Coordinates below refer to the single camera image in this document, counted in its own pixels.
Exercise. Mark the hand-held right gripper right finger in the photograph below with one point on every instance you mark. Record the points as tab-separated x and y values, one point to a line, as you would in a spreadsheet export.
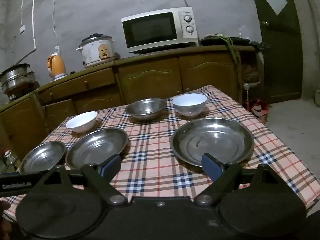
211	166

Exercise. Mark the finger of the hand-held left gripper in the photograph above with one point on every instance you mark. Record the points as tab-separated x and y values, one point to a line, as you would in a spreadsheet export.
15	183

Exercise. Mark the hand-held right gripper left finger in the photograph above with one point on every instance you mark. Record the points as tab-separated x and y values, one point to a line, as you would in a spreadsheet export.
110	166

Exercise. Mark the medium steel plate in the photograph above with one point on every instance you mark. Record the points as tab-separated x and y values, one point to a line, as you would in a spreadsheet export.
96	146

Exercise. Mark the large steel basin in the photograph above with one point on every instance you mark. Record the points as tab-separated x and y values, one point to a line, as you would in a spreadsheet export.
212	140

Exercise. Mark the small steel plate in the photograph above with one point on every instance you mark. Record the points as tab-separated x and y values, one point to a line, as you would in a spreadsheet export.
42	156

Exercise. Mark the shallow white bowl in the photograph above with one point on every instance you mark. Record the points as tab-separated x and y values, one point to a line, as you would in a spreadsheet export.
81	121

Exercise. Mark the deep white bowl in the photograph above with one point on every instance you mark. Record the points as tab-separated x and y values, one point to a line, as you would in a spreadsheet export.
190	103

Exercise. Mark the steel bowl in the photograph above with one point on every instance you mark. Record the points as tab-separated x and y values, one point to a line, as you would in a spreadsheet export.
146	108

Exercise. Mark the cooking oil bottle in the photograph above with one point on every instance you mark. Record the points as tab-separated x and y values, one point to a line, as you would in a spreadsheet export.
8	156

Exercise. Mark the plaid tablecloth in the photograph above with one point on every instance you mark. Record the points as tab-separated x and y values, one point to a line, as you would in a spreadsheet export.
150	155

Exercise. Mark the red plastic bag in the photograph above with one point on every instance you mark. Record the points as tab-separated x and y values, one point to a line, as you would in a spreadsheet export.
258	108

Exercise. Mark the gas stove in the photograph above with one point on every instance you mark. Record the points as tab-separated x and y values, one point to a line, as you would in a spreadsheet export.
22	92

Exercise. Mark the wooden kitchen cabinet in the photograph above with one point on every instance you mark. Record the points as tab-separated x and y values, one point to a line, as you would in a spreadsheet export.
150	80

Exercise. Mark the steel steamer pot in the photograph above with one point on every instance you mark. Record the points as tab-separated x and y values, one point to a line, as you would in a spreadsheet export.
15	76

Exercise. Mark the orange electric kettle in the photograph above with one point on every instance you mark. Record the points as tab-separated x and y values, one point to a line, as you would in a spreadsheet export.
57	66

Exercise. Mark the white rice cooker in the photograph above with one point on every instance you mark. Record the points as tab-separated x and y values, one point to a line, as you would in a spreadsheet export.
96	51

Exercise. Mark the green scallions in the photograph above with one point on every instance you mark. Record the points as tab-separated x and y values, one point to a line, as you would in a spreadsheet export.
232	47

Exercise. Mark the black induction cooker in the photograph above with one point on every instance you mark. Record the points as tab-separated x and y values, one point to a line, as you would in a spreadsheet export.
240	40

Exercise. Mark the dark green door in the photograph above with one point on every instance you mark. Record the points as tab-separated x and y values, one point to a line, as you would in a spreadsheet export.
280	55

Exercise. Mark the white microwave oven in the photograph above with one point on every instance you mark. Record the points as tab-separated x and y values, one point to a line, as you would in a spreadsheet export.
150	30

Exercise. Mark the white wall socket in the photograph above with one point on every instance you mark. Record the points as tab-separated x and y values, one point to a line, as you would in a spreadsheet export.
22	29

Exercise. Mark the white wall conduit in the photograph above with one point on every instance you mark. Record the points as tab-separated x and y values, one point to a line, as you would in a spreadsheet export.
34	30

